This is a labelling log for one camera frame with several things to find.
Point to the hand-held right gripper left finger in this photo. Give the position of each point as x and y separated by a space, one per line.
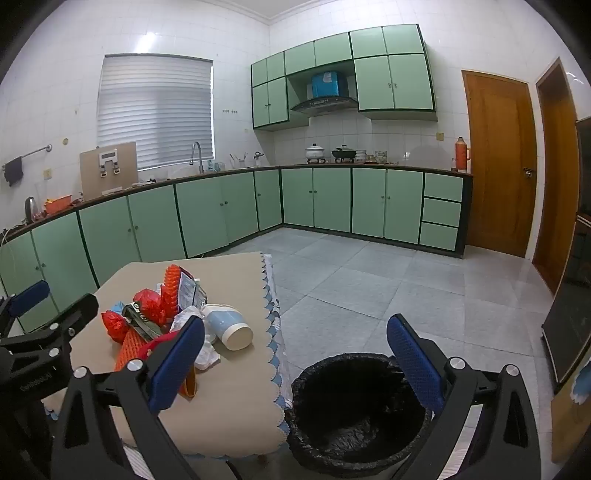
178 364

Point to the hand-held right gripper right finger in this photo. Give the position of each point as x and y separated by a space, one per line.
411 355

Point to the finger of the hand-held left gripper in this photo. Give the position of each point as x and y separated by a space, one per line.
78 314
30 295

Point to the green white milk carton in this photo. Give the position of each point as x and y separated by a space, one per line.
143 323

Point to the red plastic bag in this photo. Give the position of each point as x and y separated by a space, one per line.
150 302
115 325

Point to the red blue white snack wrapper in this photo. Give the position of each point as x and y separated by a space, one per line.
188 288

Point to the black-bagged trash bin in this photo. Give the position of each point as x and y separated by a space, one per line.
351 415

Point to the crumpled white tissue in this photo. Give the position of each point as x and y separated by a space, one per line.
205 355

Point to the blue white paper cup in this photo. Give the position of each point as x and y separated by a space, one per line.
226 323

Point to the beige table with tablecloth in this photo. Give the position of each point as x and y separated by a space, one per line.
240 383

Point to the metal kettle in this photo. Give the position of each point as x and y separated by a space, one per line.
31 210

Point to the orange plastic basket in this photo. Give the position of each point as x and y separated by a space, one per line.
57 205

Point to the dark hanging towel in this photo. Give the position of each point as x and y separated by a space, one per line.
14 170

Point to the cardboard box on counter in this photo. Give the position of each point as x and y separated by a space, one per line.
92 175

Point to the black glass cabinet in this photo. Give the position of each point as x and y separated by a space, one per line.
572 323

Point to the brown cardboard box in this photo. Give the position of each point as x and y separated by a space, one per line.
568 429

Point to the blue scalloped cloth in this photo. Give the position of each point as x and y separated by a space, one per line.
582 387

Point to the green base cabinets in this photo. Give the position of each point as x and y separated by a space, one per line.
332 198

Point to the metal faucet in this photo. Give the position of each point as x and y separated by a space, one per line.
201 161

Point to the orange thermos flask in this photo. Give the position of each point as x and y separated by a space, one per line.
461 157

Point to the white window blind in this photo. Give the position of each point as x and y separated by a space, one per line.
152 115

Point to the closed wooden door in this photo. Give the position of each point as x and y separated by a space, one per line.
498 161

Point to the black wok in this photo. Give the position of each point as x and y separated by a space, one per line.
344 152

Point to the white cooking pot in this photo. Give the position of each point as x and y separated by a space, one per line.
316 152

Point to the range hood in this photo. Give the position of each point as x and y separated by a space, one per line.
323 105

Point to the blue box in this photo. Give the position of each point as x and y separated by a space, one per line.
328 85

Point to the metal towel rail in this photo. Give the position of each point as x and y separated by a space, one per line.
32 153

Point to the wooden door with frame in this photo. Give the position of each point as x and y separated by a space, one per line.
558 184

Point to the green wall cabinets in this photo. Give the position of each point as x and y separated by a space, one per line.
397 83

